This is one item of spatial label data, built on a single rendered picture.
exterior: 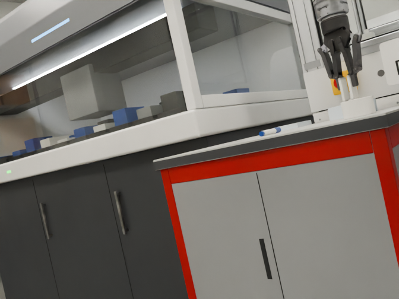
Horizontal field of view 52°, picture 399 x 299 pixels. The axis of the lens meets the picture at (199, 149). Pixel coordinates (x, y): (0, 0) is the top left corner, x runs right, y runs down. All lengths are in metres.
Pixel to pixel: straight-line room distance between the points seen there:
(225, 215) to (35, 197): 1.57
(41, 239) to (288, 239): 1.76
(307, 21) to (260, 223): 0.82
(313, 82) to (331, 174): 0.67
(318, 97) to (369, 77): 0.18
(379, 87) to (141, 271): 1.25
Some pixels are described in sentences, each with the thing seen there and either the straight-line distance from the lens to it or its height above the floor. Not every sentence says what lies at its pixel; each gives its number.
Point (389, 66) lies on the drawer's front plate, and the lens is 1.17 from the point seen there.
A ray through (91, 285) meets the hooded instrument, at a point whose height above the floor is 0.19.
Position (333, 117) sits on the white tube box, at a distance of 1.26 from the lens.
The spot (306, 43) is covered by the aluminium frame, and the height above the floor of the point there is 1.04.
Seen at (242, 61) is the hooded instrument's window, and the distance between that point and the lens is 1.93.
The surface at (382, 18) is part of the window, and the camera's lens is 1.51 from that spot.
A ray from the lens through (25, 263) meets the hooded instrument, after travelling 2.73.
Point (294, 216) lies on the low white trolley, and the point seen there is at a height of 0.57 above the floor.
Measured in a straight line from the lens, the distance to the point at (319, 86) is 1.53.
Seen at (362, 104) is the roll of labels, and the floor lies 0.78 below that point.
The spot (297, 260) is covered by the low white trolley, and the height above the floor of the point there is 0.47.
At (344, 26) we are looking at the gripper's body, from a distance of 1.24.
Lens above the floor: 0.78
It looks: 1 degrees down
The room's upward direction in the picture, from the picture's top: 12 degrees counter-clockwise
